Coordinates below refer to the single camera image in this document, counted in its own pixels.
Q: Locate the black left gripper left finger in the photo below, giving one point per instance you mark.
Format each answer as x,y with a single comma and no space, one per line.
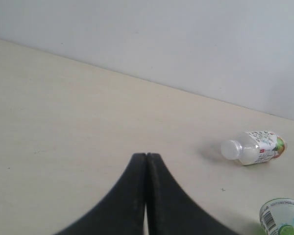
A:
121,211

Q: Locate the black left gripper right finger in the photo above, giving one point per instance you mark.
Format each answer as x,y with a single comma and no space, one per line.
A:
170,210

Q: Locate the clear bottle green lime label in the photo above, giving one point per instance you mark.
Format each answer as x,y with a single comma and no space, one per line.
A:
277,216

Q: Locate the square bottle floral label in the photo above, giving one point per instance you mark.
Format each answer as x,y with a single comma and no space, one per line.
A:
255,147

